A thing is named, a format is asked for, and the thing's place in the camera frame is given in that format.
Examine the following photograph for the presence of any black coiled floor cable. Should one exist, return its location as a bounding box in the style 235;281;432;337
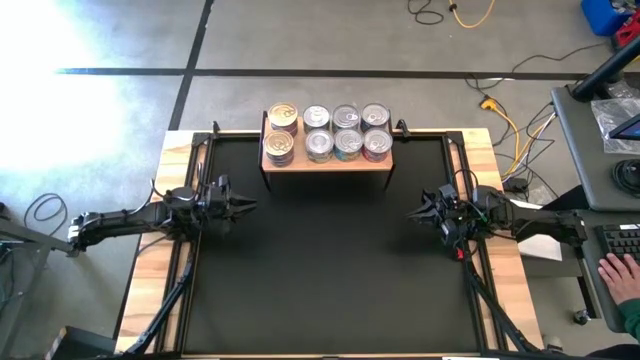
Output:
406;0;446;27

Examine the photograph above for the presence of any person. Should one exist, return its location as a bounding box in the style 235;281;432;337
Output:
584;343;640;360

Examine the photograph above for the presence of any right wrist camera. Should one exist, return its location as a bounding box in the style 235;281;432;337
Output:
440;219;462;247

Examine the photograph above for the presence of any red container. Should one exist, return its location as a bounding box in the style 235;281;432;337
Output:
614;18;640;50

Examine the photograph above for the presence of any grey metal stand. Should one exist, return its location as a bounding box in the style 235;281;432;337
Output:
0;202;84;261

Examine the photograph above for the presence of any black diagonal frame strut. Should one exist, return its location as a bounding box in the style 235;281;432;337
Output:
462;247;541;355
122;247;199;357

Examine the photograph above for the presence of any green label can silver lid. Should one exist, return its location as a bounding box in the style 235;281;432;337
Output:
302;104;332;132

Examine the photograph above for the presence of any person's hand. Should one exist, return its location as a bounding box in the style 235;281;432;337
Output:
596;252;640;306

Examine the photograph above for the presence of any yellow extension cord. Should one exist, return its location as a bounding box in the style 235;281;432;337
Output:
479;96;556;180

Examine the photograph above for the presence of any black monitor pole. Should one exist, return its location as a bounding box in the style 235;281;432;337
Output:
571;33;640;104

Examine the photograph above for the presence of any black looped floor cable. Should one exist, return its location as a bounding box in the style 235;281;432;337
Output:
23;192;69;224

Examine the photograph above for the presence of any black keyboard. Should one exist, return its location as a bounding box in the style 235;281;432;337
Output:
594;223;640;266

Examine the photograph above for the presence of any long black floor cable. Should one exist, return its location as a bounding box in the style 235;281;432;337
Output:
463;41;612;92

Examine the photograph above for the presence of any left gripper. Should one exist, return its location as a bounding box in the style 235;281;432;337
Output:
200;185;258;222

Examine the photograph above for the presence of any black box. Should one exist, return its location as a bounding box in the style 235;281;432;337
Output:
49;324;117;360

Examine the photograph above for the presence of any person's forearm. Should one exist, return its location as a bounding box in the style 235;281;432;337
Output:
617;297;640;344

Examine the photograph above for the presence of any black table mat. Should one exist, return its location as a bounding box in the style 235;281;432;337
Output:
187;133;474;355

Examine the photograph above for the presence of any grey keyboard desk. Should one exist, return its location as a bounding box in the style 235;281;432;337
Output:
570;208;640;335

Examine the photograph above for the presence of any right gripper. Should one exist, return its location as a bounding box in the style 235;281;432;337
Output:
405;188;460;232

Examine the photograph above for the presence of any black cable coil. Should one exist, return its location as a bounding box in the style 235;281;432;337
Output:
611;157;640;198

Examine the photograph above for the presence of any yellow floor cable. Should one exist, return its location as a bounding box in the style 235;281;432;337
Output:
447;0;498;30

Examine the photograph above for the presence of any black desk bar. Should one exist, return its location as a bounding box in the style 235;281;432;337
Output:
542;184;591;212

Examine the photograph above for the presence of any white paper sheet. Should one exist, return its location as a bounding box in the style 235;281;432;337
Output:
507;198;564;262

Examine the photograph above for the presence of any blue label can silver lid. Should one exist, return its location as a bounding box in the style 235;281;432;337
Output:
360;102;391;131

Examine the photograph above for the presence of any wooden shelf black metal frame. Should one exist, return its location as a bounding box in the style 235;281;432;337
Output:
256;108;395;192

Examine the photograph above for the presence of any clear plastic bag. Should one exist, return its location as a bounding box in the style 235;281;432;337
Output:
590;96;640;156

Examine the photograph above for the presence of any blue plastic bin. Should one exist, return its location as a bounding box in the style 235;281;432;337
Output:
579;0;634;38

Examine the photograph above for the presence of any blue yellow label can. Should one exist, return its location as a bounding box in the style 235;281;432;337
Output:
331;103;362;132

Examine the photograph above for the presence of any blue lit screen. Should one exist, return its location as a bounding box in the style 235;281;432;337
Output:
608;113;640;142

